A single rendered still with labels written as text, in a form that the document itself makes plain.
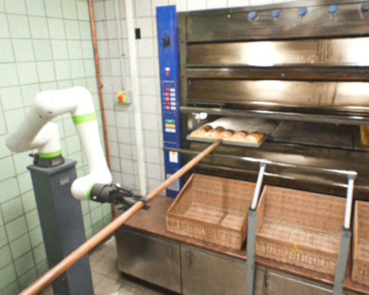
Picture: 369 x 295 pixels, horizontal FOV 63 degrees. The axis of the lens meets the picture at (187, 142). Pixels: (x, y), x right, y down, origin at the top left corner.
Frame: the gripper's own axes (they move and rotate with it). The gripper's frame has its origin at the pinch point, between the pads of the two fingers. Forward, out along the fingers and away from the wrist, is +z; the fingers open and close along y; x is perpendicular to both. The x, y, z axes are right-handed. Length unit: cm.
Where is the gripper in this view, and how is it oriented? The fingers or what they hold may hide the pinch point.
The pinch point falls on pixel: (142, 202)
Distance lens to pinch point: 137.3
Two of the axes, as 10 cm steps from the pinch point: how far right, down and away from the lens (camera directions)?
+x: -4.4, 2.8, -8.6
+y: 0.2, 9.5, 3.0
